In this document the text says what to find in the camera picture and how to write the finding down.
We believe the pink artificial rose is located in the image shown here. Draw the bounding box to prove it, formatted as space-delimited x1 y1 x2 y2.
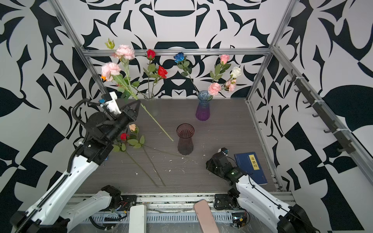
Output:
210 54 231 82

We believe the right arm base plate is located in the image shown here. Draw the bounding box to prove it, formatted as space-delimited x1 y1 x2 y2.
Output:
214 193 241 210

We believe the blue book yellow label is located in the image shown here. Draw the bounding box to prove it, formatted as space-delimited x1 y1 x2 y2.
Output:
234 152 268 185

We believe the white phone-like device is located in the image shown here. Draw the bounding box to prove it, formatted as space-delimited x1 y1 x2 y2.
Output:
128 204 147 233

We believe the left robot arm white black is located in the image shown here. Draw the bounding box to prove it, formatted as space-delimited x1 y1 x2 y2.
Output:
10 98 141 233

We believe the pink phone-like device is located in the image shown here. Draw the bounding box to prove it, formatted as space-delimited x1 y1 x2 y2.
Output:
194 200 219 233

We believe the blue artificial rose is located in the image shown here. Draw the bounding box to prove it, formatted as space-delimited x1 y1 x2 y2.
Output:
174 52 200 94

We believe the small circuit board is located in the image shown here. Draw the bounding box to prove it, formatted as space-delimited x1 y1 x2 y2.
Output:
232 212 251 228

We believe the pink peony flower spray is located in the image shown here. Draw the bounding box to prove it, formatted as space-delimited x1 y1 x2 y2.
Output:
208 79 237 96

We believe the grey hook rack rail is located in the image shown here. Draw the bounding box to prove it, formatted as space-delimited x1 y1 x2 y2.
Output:
288 70 356 154

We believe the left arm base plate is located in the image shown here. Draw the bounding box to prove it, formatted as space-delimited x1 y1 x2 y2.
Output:
115 195 137 211

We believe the purple blue glass vase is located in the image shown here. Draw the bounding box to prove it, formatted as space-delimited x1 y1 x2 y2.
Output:
195 90 213 121

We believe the large red artificial rose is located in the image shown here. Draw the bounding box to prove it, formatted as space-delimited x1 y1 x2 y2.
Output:
150 66 168 97

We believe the dark maroon glass vase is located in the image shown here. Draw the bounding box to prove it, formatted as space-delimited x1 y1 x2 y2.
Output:
176 123 195 155

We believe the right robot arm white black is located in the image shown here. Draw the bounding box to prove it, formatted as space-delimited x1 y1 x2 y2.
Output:
206 151 319 233

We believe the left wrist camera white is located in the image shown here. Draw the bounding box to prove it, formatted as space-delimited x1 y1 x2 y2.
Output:
99 91 121 115

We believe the small red artificial rose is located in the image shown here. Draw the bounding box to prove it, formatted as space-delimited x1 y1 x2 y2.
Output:
143 49 158 100

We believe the white artificial rose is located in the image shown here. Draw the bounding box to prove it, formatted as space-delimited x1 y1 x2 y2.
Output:
229 67 242 83

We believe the clear glass vase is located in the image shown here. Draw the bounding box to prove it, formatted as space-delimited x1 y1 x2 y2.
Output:
144 91 160 117

